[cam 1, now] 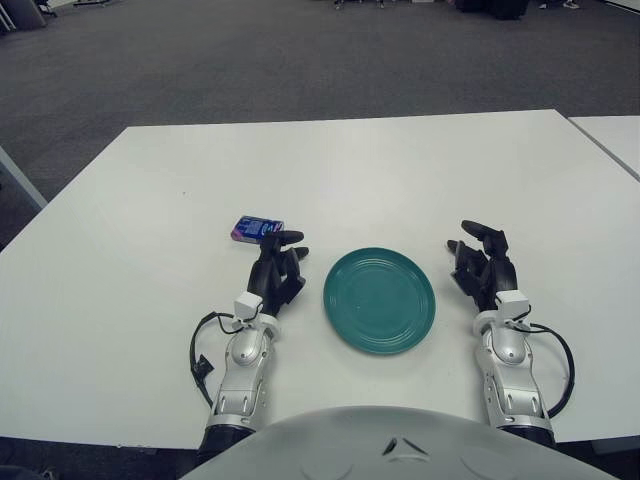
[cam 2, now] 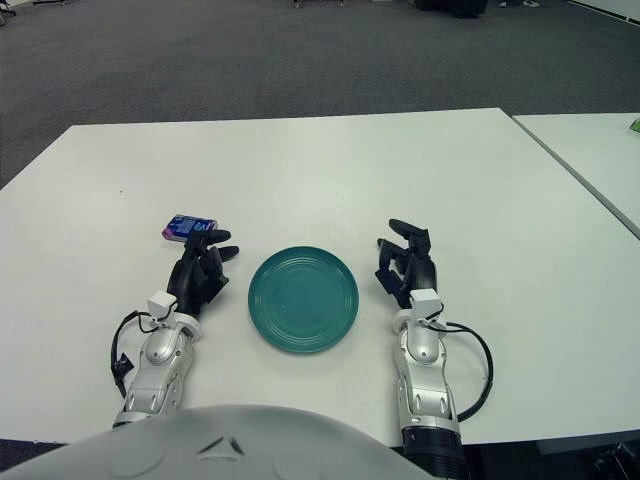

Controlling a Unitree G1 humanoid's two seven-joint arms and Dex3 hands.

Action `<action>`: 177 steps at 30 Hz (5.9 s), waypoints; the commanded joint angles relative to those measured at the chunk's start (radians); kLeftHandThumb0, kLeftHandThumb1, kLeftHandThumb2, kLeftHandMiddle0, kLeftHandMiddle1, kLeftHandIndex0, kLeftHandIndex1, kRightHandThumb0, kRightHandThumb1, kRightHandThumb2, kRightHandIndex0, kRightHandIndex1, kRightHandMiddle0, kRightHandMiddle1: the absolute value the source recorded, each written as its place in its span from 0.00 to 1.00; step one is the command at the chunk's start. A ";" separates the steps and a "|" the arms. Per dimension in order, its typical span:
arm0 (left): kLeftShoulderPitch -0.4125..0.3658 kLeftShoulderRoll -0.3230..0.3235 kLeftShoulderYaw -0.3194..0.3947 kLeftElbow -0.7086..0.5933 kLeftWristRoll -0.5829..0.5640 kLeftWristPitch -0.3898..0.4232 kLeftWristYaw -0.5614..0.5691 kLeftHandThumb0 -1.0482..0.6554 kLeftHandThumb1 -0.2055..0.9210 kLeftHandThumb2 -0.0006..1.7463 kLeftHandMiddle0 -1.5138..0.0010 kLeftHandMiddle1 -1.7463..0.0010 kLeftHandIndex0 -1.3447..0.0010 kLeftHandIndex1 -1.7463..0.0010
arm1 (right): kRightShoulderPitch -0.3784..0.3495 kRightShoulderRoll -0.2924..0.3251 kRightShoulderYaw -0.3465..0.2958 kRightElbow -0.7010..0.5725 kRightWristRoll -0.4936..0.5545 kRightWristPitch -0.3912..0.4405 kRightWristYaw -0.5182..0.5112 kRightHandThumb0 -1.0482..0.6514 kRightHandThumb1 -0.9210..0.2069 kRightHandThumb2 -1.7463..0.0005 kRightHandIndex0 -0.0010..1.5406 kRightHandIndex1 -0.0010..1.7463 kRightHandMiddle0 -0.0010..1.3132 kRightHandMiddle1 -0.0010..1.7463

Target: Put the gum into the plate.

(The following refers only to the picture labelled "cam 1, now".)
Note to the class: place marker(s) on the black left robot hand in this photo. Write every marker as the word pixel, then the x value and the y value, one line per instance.
pixel 272 270

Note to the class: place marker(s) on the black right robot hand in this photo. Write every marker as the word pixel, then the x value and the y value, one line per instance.
pixel 502 270

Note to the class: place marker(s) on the blue gum pack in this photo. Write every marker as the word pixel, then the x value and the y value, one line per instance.
pixel 250 227

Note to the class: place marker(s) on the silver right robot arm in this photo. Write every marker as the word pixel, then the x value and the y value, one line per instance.
pixel 510 350

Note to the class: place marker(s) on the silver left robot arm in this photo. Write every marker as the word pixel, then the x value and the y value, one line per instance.
pixel 245 350

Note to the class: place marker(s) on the green round plate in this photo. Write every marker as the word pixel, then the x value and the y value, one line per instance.
pixel 380 300

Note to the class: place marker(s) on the white neighbouring table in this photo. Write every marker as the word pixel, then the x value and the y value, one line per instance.
pixel 615 135

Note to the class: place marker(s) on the grey robot torso shell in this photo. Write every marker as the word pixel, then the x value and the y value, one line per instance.
pixel 350 440

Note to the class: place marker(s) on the black background object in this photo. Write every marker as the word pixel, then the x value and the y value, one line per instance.
pixel 507 9

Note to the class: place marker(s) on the grey table edge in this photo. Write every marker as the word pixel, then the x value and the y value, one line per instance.
pixel 15 175

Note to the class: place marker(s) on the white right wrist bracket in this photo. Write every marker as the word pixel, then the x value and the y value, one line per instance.
pixel 512 302

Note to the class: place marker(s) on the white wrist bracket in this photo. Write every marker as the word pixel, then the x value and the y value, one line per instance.
pixel 512 302
pixel 248 306

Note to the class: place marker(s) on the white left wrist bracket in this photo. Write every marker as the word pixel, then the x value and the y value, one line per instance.
pixel 248 306

